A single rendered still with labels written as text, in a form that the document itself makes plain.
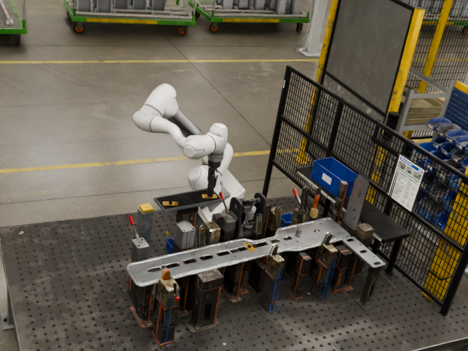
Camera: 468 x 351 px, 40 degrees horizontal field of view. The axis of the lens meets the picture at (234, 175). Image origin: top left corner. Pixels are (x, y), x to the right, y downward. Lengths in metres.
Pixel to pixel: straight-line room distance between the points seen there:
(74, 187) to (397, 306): 3.17
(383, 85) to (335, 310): 2.48
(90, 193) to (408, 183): 2.98
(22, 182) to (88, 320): 2.72
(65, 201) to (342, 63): 2.84
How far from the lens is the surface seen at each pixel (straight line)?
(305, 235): 3.77
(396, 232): 3.98
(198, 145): 3.31
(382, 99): 5.66
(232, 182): 4.26
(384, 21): 5.66
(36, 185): 5.92
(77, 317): 3.47
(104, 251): 3.93
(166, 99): 3.85
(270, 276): 3.51
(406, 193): 3.99
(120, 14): 10.06
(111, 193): 5.82
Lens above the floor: 3.03
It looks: 29 degrees down
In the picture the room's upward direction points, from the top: 9 degrees clockwise
